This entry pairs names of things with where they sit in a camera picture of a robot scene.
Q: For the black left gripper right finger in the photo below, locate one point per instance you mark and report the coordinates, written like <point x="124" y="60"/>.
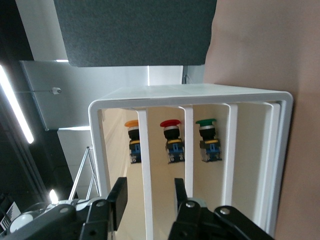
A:
<point x="181" y="200"/>

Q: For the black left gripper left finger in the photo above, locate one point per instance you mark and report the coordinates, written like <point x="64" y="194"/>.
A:
<point x="120" y="197"/>

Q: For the yellow push button switch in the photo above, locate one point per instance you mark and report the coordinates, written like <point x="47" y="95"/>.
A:
<point x="133" y="142"/>

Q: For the white drawer cabinet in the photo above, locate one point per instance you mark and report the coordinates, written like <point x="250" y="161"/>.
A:
<point x="200" y="93"/>

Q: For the metal tripod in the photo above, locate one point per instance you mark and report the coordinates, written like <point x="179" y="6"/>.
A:
<point x="88" y="148"/>

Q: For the small ceiling light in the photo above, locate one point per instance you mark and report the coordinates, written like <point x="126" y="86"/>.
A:
<point x="53" y="196"/>

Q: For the long ceiling light strip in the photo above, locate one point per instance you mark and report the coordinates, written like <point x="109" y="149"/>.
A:
<point x="15" y="107"/>

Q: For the dark grey acoustic panel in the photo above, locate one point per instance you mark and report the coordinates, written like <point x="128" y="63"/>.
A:
<point x="137" y="30"/>

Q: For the red push button switch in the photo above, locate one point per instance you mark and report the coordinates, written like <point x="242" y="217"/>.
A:
<point x="172" y="140"/>

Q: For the green push button switch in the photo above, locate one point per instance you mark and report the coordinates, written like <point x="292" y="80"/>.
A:
<point x="208" y="142"/>

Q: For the white security camera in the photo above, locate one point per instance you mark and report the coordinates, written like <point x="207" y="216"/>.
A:
<point x="56" y="90"/>

